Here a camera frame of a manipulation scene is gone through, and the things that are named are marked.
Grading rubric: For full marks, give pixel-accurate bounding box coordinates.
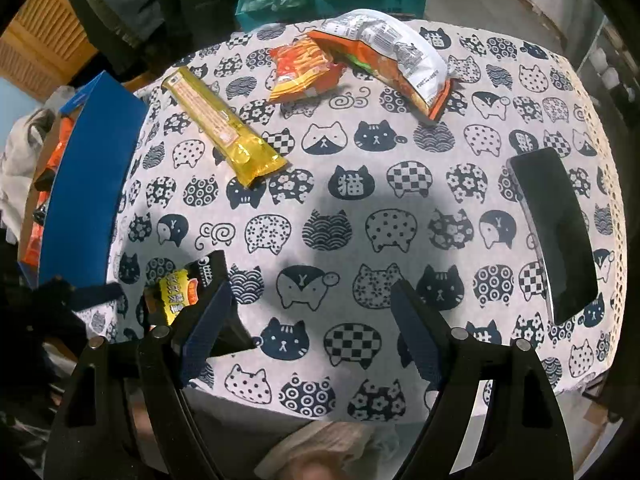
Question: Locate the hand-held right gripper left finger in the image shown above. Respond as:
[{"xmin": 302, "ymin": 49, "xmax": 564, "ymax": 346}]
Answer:
[{"xmin": 47, "ymin": 280, "xmax": 241, "ymax": 480}]

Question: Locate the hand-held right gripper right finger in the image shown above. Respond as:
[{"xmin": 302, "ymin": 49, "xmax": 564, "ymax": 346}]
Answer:
[{"xmin": 390, "ymin": 280, "xmax": 576, "ymax": 480}]

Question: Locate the blue cardboard box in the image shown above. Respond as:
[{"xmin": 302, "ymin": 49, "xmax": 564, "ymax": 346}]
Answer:
[{"xmin": 17, "ymin": 71, "xmax": 147, "ymax": 291}]

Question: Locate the black yellow-label snack packet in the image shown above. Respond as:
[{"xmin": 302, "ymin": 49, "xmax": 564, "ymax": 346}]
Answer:
[{"xmin": 142, "ymin": 250, "xmax": 256, "ymax": 358}]

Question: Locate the small orange snack packet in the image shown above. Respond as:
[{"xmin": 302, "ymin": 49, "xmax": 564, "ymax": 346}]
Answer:
[{"xmin": 268, "ymin": 37, "xmax": 343, "ymax": 105}]

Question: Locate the cat print tablecloth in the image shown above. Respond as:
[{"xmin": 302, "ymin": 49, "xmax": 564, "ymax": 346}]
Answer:
[{"xmin": 85, "ymin": 20, "xmax": 628, "ymax": 421}]

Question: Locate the white and orange snack packet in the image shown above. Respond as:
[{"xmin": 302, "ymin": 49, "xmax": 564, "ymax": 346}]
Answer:
[{"xmin": 307, "ymin": 9, "xmax": 463, "ymax": 122}]

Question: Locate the black phone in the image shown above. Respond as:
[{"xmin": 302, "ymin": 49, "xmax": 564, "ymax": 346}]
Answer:
[{"xmin": 507, "ymin": 147, "xmax": 601, "ymax": 326}]

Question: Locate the shoe rack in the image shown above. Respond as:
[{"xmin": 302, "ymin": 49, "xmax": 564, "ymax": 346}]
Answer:
[{"xmin": 575, "ymin": 10, "xmax": 640, "ymax": 126}]

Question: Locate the black hanging jacket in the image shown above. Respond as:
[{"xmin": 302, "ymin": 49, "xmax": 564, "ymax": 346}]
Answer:
[{"xmin": 70, "ymin": 0, "xmax": 241, "ymax": 76}]

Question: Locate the long yellow snack packet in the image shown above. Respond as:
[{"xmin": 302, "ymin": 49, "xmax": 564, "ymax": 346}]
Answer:
[{"xmin": 162, "ymin": 66, "xmax": 288, "ymax": 190}]

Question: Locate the wooden louvered door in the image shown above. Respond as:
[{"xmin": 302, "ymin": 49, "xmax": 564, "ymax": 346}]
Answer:
[{"xmin": 0, "ymin": 0, "xmax": 101, "ymax": 106}]

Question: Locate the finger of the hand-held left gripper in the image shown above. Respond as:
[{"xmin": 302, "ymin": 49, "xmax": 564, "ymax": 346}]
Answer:
[{"xmin": 32, "ymin": 275, "xmax": 123, "ymax": 313}]

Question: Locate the beige cloth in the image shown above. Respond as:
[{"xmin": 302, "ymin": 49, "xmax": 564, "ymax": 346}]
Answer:
[{"xmin": 255, "ymin": 420, "xmax": 401, "ymax": 480}]

